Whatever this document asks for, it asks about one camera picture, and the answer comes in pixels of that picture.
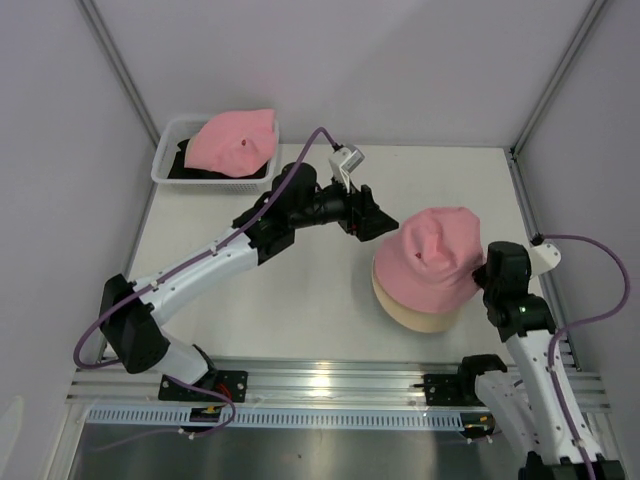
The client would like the right aluminium corner post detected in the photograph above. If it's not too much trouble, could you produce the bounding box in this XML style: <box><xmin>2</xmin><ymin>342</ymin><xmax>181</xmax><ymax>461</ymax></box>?
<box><xmin>509</xmin><ymin>0</ymin><xmax>612</xmax><ymax>162</ymax></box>

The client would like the aluminium corner post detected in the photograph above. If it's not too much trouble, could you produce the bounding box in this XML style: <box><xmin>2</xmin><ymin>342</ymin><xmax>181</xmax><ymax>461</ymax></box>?
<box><xmin>509</xmin><ymin>0</ymin><xmax>612</xmax><ymax>162</ymax></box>
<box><xmin>75</xmin><ymin>0</ymin><xmax>160</xmax><ymax>146</ymax></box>

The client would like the beige bucket hat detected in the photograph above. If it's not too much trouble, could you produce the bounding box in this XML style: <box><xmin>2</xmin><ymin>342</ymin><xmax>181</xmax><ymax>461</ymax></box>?
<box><xmin>371</xmin><ymin>263</ymin><xmax>462</xmax><ymax>334</ymax></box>

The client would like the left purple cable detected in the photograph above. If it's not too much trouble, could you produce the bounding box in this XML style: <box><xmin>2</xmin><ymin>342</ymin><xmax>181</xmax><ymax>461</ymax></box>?
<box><xmin>72</xmin><ymin>127</ymin><xmax>341</xmax><ymax>451</ymax></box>

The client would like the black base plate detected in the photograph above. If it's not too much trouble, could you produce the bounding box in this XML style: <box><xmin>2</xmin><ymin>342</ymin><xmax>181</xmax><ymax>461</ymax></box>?
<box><xmin>413</xmin><ymin>373</ymin><xmax>482</xmax><ymax>407</ymax></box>
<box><xmin>158</xmin><ymin>370</ymin><xmax>249</xmax><ymax>403</ymax></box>

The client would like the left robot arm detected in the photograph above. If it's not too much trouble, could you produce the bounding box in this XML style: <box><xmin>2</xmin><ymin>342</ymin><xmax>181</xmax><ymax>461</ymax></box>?
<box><xmin>99</xmin><ymin>163</ymin><xmax>399</xmax><ymax>401</ymax></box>

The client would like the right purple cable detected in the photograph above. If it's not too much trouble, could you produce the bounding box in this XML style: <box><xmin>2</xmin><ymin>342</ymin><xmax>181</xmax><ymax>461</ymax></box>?
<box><xmin>539</xmin><ymin>233</ymin><xmax>632</xmax><ymax>480</ymax></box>

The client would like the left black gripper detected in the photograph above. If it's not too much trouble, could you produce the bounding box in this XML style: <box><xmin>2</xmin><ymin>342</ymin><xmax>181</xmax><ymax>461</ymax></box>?
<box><xmin>290</xmin><ymin>168</ymin><xmax>398</xmax><ymax>243</ymax></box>

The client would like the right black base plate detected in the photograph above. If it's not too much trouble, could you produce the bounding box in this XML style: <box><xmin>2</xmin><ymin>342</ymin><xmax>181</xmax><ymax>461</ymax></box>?
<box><xmin>413</xmin><ymin>373</ymin><xmax>482</xmax><ymax>407</ymax></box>

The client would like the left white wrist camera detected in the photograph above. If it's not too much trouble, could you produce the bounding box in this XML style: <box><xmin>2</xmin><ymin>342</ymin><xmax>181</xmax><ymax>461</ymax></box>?
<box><xmin>329</xmin><ymin>144</ymin><xmax>365</xmax><ymax>192</ymax></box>

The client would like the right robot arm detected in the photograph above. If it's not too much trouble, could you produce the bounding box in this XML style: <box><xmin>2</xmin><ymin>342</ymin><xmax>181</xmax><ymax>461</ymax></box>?
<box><xmin>455</xmin><ymin>237</ymin><xmax>625</xmax><ymax>479</ymax></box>

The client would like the white plastic basket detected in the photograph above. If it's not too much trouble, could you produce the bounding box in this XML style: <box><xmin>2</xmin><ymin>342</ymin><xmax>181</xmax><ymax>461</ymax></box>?
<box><xmin>151</xmin><ymin>114</ymin><xmax>281</xmax><ymax>195</ymax></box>

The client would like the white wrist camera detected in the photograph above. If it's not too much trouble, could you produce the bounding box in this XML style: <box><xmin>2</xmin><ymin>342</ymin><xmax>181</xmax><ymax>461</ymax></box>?
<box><xmin>329</xmin><ymin>144</ymin><xmax>365</xmax><ymax>192</ymax></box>
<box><xmin>527</xmin><ymin>241</ymin><xmax>562</xmax><ymax>278</ymax></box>

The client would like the purple cable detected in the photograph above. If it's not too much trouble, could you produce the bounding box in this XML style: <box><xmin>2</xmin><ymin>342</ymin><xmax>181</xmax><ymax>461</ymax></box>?
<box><xmin>539</xmin><ymin>233</ymin><xmax>632</xmax><ymax>480</ymax></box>
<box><xmin>72</xmin><ymin>127</ymin><xmax>341</xmax><ymax>451</ymax></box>

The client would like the pink bucket hat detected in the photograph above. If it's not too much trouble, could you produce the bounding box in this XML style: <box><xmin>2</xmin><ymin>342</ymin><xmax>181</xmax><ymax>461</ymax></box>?
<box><xmin>184</xmin><ymin>109</ymin><xmax>278</xmax><ymax>178</ymax></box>
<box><xmin>373</xmin><ymin>207</ymin><xmax>484</xmax><ymax>314</ymax></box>

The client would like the left aluminium corner post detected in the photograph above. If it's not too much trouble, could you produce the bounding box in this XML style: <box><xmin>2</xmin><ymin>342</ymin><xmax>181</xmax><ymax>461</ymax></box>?
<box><xmin>75</xmin><ymin>0</ymin><xmax>160</xmax><ymax>146</ymax></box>

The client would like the aluminium mounting rail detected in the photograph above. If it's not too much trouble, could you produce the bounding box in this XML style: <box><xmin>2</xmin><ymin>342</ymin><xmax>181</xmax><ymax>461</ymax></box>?
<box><xmin>65</xmin><ymin>355</ymin><xmax>611</xmax><ymax>409</ymax></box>

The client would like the white slotted cable duct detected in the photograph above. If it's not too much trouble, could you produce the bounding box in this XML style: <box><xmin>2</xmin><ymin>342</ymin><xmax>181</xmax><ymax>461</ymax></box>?
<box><xmin>86</xmin><ymin>405</ymin><xmax>464</xmax><ymax>432</ymax></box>

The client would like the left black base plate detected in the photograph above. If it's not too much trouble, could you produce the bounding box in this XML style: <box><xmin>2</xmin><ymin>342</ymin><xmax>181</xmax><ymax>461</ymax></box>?
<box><xmin>158</xmin><ymin>370</ymin><xmax>249</xmax><ymax>403</ymax></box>

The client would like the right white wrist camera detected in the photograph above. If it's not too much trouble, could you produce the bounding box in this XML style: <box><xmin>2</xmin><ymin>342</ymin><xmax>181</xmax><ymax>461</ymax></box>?
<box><xmin>527</xmin><ymin>241</ymin><xmax>562</xmax><ymax>278</ymax></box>

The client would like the black hat in basket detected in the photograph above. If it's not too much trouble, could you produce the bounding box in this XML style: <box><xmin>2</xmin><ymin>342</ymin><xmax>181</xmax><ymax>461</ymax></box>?
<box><xmin>168</xmin><ymin>139</ymin><xmax>225</xmax><ymax>180</ymax></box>

